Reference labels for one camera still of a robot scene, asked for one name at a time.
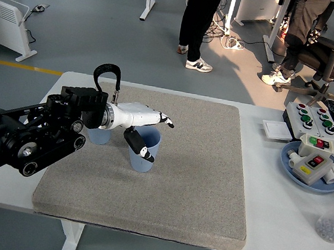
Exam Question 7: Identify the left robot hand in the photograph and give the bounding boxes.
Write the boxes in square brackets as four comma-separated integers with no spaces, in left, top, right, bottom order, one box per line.
[108,99,178,166]

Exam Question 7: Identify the blue ribbed cup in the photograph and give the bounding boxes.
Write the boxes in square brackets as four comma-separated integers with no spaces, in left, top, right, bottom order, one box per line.
[123,123,163,175]
[85,125,113,147]

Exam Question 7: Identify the white push-button box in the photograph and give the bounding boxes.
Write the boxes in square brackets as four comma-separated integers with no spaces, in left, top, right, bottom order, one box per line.
[303,105,334,146]
[279,100,326,144]

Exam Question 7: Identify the grey-brown mat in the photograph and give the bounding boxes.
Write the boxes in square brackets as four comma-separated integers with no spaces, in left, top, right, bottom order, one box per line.
[28,74,266,250]

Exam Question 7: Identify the standing person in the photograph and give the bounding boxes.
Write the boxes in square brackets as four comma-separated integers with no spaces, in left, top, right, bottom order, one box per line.
[174,0,222,73]

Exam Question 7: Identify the white table leg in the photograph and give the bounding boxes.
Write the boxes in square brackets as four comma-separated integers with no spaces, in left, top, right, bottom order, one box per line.
[55,219,85,250]

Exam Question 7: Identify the blue plate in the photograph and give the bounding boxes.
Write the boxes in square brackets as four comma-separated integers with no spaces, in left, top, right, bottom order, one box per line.
[275,138,334,195]

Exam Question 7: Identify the white floor heater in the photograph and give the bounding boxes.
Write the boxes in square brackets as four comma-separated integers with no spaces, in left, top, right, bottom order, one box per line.
[232,0,285,31]
[0,0,45,65]

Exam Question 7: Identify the seated person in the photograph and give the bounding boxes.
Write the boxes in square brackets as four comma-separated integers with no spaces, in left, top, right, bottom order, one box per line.
[259,0,332,93]

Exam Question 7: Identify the white wall switch plate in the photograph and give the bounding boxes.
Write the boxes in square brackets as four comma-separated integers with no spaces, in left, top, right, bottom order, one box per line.
[260,119,294,142]

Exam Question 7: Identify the white switch, red rocker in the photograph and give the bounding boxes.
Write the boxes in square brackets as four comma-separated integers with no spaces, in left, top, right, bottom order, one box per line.
[283,148,334,189]

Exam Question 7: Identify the white switch, green red buttons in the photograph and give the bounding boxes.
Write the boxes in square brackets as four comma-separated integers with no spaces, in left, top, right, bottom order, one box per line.
[296,132,334,161]

